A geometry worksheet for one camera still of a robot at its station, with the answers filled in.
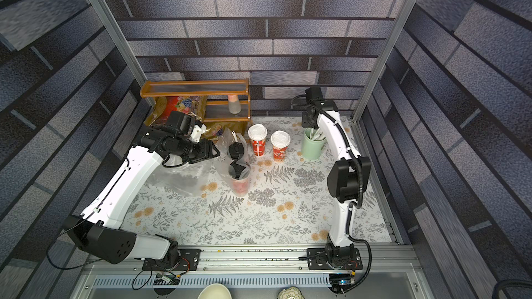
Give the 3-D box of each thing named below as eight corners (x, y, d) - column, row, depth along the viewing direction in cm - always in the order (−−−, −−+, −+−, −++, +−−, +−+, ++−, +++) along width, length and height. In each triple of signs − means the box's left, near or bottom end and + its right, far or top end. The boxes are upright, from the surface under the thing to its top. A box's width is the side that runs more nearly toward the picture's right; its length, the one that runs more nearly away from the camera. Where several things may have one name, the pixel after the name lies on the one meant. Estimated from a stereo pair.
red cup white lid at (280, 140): (270, 165, 102) (270, 143, 88) (270, 152, 107) (270, 130, 93) (287, 165, 102) (291, 143, 88) (287, 152, 107) (289, 130, 93)
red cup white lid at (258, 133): (250, 158, 104) (247, 136, 90) (251, 145, 109) (248, 123, 95) (267, 158, 104) (267, 136, 90) (267, 145, 109) (267, 123, 95)
